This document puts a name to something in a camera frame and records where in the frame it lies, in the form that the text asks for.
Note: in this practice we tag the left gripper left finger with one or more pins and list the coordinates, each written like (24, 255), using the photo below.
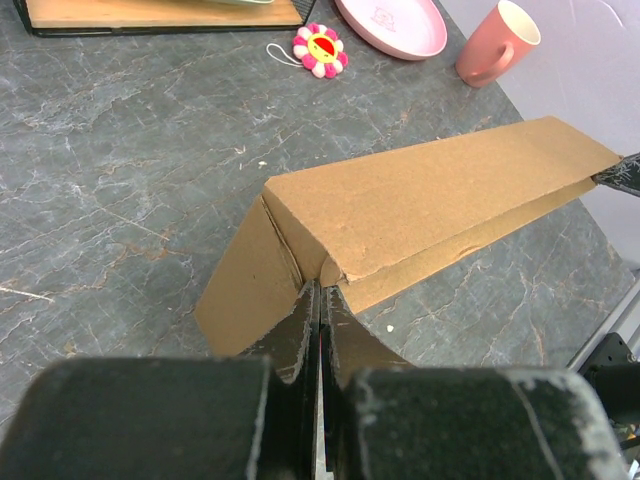
(250, 416)

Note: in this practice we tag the brown cardboard box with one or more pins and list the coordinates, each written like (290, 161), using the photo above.
(376, 225)

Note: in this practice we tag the pink flower plush keychain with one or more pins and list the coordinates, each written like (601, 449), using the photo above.
(316, 48)

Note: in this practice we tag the pink mug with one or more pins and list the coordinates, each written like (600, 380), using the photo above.
(502, 39)

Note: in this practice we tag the black wire wooden shelf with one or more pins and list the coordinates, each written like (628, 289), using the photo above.
(148, 17)

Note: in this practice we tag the pink plate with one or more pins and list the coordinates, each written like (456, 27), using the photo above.
(411, 30)

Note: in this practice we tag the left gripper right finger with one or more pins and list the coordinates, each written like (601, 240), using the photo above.
(385, 418)

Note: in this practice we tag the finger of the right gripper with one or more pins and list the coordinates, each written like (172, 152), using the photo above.
(624, 176)

